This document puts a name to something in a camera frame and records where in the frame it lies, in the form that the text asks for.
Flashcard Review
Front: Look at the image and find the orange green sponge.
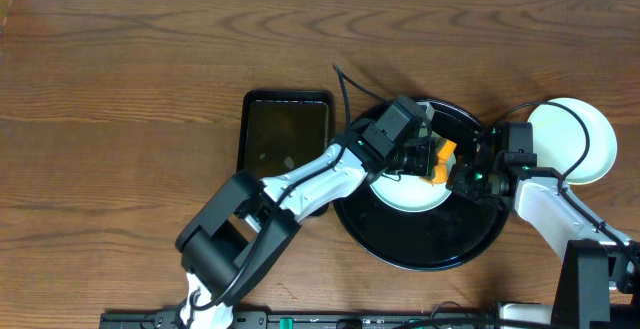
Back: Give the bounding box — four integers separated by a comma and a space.
421, 137, 457, 185

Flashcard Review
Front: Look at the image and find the light blue plate front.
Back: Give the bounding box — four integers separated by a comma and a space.
368, 133, 459, 214

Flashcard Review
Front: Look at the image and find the light blue plate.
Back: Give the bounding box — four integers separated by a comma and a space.
368, 133, 459, 214
528, 98, 618, 185

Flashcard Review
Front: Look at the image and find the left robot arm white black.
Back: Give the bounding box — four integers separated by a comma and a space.
175, 126, 456, 328

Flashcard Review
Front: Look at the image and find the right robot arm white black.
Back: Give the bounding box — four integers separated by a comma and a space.
446, 151, 639, 328

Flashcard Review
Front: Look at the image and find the black round tray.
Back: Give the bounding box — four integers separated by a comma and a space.
331, 97, 510, 272

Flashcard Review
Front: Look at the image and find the black rectangular water tray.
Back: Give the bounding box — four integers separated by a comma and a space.
235, 89, 335, 218

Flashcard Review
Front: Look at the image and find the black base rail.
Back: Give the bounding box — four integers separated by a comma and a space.
99, 301, 640, 329

